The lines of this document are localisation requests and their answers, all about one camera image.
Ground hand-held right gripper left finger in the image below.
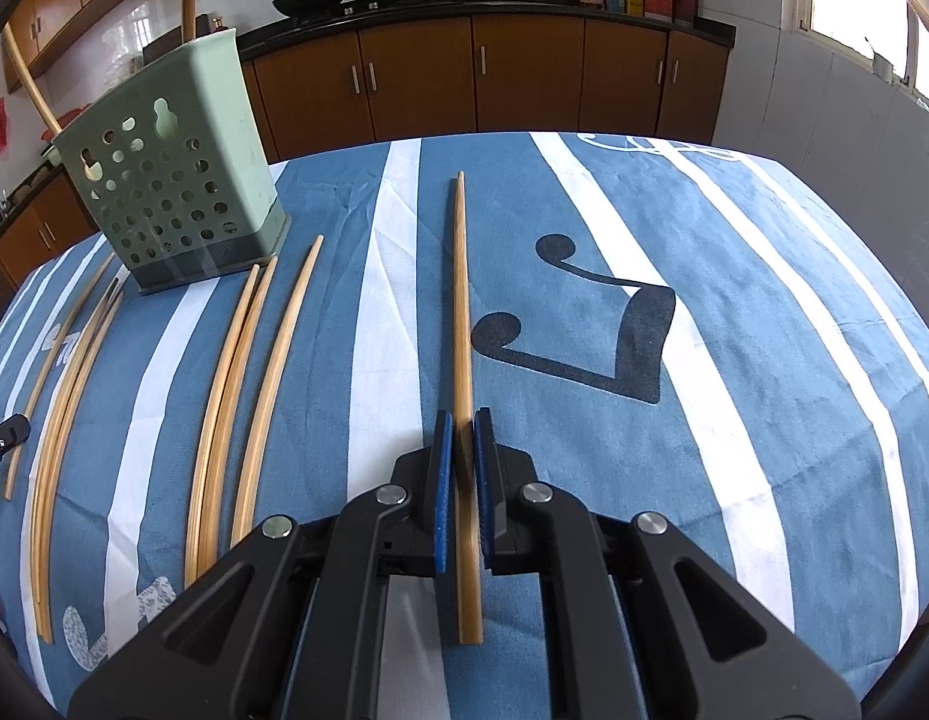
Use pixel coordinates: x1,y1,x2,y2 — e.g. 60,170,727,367
67,411,458,720

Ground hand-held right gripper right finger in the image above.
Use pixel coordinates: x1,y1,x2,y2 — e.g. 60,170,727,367
471,406,862,720

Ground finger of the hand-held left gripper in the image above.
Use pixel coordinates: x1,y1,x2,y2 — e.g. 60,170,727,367
0,414,32,475

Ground group of bamboo chopsticks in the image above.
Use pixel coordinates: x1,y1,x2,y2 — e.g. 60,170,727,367
3,235,324,644

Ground green perforated utensil holder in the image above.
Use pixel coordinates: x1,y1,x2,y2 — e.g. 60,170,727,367
50,28,291,296

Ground blue white striped tablecloth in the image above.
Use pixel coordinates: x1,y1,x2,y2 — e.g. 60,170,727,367
0,131,929,720

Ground brown lower kitchen cabinets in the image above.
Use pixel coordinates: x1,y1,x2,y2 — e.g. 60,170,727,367
0,11,735,323

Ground brown kitchen cabinets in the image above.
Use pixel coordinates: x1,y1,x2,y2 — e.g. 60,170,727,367
0,0,175,92
0,11,735,323

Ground brown upper kitchen cabinets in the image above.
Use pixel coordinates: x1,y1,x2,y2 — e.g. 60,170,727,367
0,0,175,92

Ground black kitchen countertop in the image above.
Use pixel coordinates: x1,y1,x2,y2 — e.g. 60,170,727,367
235,0,737,61

